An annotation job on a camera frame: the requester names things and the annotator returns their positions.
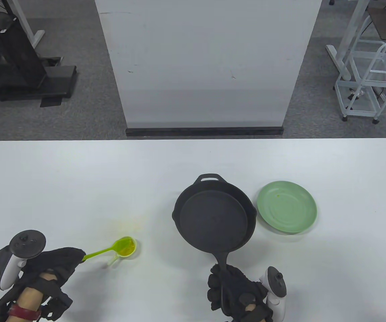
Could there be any person's right hand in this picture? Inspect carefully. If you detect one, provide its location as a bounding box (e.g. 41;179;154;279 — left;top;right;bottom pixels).
207;264;269;313

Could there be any person's left hand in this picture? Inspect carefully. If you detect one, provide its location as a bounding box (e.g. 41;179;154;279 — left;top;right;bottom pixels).
20;247;87;293

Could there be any green silicone brush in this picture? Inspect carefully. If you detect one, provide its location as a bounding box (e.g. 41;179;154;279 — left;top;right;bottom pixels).
82;236;135;262

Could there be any small green oil cup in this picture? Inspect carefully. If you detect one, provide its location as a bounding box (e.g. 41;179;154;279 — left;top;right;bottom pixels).
107;236;137;267

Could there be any black cast iron frying pan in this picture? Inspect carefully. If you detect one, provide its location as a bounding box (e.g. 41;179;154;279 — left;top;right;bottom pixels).
172;173;257;316

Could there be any person's left forearm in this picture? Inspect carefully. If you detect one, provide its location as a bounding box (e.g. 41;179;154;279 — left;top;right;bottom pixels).
14;272;57;313

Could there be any white and black left controller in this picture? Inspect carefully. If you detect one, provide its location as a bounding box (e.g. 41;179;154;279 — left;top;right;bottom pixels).
0;229;47;291

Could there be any white and black controller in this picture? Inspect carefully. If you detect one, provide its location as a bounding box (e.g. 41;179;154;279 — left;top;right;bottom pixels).
0;229;47;291
259;266;287;321

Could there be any white and black right controller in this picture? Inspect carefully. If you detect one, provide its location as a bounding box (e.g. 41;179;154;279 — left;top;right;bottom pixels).
259;266;287;321

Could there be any red wristband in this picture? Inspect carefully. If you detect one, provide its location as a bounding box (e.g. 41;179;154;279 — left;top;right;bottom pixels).
7;303;43;320

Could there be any green round plate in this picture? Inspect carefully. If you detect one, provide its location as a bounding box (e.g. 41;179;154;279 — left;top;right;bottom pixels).
257;180;318;234

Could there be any black partition base bar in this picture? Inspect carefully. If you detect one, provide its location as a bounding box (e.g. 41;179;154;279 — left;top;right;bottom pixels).
126;126;284;137

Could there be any black computer case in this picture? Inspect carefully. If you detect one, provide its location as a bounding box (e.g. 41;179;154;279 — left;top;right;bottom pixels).
0;12;48;94

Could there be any white partition panel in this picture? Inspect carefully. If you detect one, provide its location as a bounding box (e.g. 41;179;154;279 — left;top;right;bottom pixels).
95;0;323;129

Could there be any white desk leg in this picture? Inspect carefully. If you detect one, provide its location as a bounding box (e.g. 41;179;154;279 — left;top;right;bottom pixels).
7;0;46;48
326;0;370;82

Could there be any black flat base plate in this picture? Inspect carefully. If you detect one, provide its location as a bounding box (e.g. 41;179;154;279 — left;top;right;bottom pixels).
0;65;78;102

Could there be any white wire cart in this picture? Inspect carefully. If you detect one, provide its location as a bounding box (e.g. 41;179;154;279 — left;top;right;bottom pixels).
334;41;386;125

